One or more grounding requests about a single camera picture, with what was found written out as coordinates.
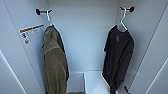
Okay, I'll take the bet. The black t-shirt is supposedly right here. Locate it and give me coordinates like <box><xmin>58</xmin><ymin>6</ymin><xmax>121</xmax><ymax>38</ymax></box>
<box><xmin>101</xmin><ymin>24</ymin><xmax>136</xmax><ymax>94</ymax></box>

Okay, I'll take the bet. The white clothes hanger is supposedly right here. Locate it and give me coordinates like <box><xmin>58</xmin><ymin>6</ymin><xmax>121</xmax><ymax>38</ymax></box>
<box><xmin>116</xmin><ymin>8</ymin><xmax>130</xmax><ymax>33</ymax></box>
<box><xmin>45</xmin><ymin>9</ymin><xmax>56</xmax><ymax>29</ymax></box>

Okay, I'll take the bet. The white wardrobe door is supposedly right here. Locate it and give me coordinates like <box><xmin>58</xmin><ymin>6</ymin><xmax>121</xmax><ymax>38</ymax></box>
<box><xmin>0</xmin><ymin>0</ymin><xmax>28</xmax><ymax>94</ymax></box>
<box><xmin>128</xmin><ymin>0</ymin><xmax>168</xmax><ymax>94</ymax></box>

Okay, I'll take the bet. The white wardrobe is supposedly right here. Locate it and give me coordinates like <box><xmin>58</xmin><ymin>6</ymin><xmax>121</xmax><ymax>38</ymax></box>
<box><xmin>9</xmin><ymin>0</ymin><xmax>158</xmax><ymax>94</ymax></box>

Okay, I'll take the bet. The olive brown jacket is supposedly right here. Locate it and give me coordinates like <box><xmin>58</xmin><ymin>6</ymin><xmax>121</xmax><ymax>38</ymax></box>
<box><xmin>41</xmin><ymin>24</ymin><xmax>71</xmax><ymax>94</ymax></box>

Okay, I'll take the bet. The white inner shelf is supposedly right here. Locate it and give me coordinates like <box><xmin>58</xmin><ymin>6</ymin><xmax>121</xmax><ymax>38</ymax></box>
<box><xmin>82</xmin><ymin>69</ymin><xmax>116</xmax><ymax>94</ymax></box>

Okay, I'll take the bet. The orange white warning sticker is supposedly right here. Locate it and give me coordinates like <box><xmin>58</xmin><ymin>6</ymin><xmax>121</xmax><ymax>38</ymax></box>
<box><xmin>18</xmin><ymin>23</ymin><xmax>46</xmax><ymax>45</ymax></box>

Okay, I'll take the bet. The black hanging rod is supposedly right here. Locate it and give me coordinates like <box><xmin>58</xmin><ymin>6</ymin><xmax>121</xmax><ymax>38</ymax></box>
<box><xmin>119</xmin><ymin>5</ymin><xmax>136</xmax><ymax>14</ymax></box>
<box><xmin>35</xmin><ymin>8</ymin><xmax>53</xmax><ymax>16</ymax></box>

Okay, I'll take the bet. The small black hook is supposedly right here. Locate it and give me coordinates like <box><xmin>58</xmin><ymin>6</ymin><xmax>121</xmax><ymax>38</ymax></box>
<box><xmin>123</xmin><ymin>85</ymin><xmax>132</xmax><ymax>94</ymax></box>

